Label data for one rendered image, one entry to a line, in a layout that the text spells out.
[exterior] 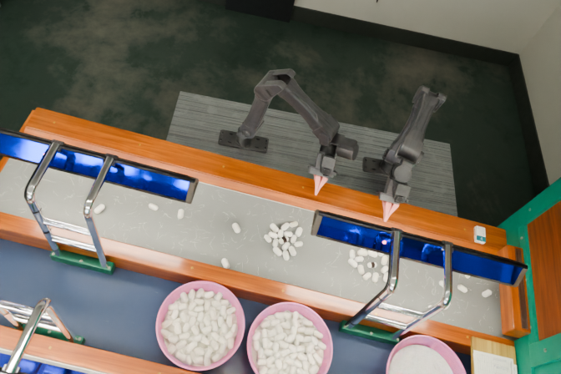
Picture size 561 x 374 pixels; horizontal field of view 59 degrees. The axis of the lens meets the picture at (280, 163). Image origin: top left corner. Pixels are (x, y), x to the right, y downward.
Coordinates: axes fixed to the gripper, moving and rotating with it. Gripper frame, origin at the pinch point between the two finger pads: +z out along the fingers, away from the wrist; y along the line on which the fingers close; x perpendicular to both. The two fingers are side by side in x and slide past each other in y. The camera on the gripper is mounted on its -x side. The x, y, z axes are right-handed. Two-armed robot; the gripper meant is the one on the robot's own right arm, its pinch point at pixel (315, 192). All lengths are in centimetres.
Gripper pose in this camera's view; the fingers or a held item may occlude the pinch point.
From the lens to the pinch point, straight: 176.1
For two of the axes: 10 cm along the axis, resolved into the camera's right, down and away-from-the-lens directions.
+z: -2.6, 9.6, 1.1
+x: -0.1, -1.2, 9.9
